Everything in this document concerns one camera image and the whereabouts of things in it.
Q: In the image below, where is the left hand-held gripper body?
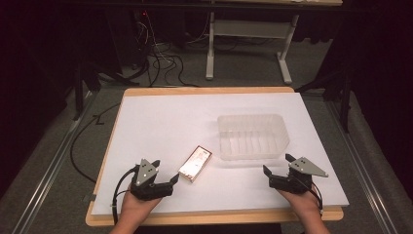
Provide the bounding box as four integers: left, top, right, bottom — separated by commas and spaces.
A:
130, 158, 173, 201

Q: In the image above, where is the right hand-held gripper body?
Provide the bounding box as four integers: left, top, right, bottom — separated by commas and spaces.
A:
268, 156, 329, 195

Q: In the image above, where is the red and white packet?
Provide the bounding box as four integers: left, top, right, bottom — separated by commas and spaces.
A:
177, 144, 213, 184

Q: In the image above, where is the clear plastic container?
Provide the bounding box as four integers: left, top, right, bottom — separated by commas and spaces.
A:
216, 113, 291, 161

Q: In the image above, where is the person's left hand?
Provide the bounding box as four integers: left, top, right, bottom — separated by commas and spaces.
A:
120, 188, 164, 226

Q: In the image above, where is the person's right hand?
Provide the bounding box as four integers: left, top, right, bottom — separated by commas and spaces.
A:
278, 185, 323, 222

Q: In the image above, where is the white board table cover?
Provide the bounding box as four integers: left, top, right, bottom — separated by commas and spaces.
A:
91, 92, 351, 216

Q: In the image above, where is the black stand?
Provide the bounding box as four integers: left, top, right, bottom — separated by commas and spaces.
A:
71, 59, 141, 122
294, 69, 355, 134

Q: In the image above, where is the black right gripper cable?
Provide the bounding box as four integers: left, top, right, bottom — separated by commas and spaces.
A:
305, 181, 324, 216

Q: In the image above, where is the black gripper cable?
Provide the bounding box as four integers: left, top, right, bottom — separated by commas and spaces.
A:
111, 167, 138, 226
305, 181, 324, 216

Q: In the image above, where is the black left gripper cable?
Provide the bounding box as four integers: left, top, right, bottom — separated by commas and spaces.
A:
111, 167, 138, 226

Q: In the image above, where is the metal floor rail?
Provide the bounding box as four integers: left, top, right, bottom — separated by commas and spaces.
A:
322, 97, 393, 234
12, 91, 95, 234

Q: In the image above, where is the black floor cable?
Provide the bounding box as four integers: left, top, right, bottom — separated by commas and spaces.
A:
69, 102, 122, 184

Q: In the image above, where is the tangle of floor cables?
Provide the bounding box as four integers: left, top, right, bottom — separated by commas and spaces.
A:
131, 11, 201, 89

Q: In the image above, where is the white metal desk frame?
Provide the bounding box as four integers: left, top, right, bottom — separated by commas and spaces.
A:
205, 12, 300, 86

